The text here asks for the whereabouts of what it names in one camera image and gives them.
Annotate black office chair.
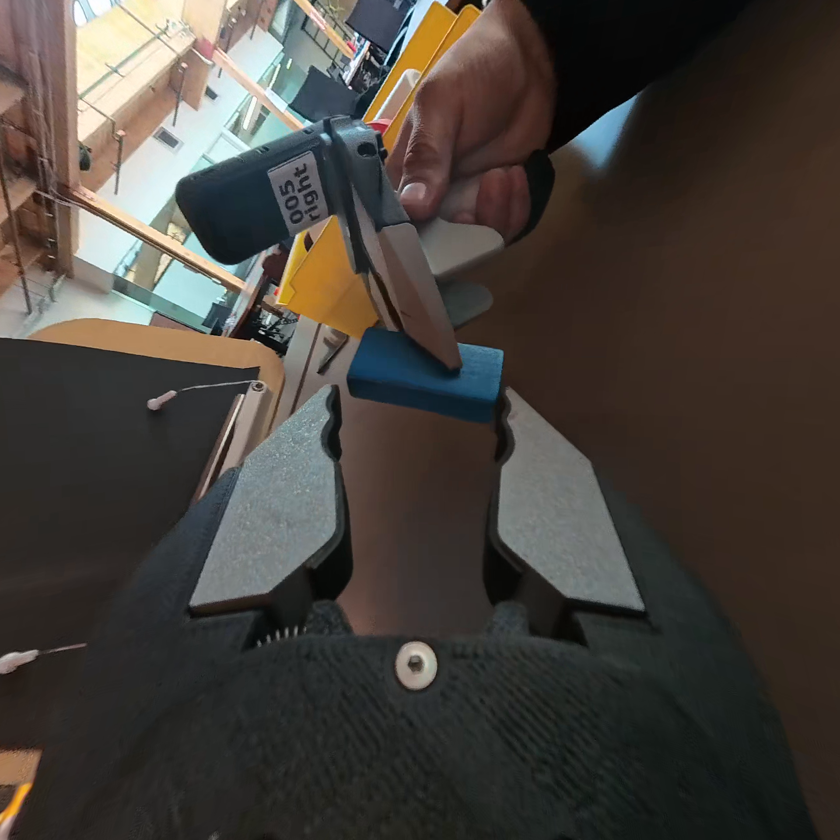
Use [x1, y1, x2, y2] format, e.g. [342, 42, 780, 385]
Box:
[287, 64, 361, 124]

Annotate person's right hand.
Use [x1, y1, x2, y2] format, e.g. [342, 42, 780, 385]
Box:
[387, 0, 559, 245]

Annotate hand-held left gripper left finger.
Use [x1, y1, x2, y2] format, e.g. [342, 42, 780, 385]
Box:
[189, 384, 355, 618]

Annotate blue rectangular block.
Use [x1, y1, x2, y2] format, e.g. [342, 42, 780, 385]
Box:
[346, 326, 505, 425]

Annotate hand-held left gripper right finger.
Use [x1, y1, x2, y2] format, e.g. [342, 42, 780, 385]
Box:
[484, 387, 647, 636]

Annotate yellow plastic bin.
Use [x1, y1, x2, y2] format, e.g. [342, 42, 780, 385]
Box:
[274, 0, 485, 340]

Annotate black wooden book stand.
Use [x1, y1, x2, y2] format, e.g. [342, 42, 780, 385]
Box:
[0, 318, 287, 749]

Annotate wooden window post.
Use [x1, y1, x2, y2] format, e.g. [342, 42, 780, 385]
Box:
[62, 185, 249, 294]

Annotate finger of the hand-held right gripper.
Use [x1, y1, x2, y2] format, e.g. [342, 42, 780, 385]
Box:
[357, 266, 403, 332]
[377, 222, 465, 376]

